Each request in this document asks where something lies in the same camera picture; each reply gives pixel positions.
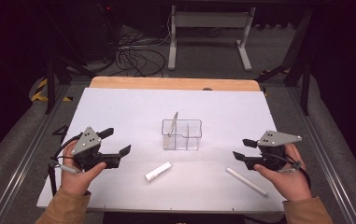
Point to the aluminium rail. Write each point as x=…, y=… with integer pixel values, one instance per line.
x=26, y=158
x=325, y=140

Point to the white cylinder stick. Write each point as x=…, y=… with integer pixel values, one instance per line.
x=158, y=171

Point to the clear pen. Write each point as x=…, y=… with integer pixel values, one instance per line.
x=173, y=124

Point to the yellow black hazard tape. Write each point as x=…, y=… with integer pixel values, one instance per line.
x=38, y=90

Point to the person's left hand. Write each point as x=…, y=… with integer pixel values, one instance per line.
x=76, y=180

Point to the white pen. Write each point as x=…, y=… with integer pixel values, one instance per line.
x=247, y=182

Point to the black metal stand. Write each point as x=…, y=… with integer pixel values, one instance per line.
x=50, y=84
x=305, y=87

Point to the white board sheet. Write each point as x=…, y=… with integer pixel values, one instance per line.
x=129, y=109

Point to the person's right hand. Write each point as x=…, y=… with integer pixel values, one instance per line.
x=291, y=183

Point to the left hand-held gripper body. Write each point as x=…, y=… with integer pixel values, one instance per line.
x=87, y=144

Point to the wooden table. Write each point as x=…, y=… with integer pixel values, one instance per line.
x=172, y=83

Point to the white metal stand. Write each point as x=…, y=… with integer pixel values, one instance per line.
x=210, y=20

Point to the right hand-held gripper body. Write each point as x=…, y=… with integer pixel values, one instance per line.
x=272, y=140

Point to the clear plastic pen holder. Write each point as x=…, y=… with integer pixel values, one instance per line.
x=186, y=137

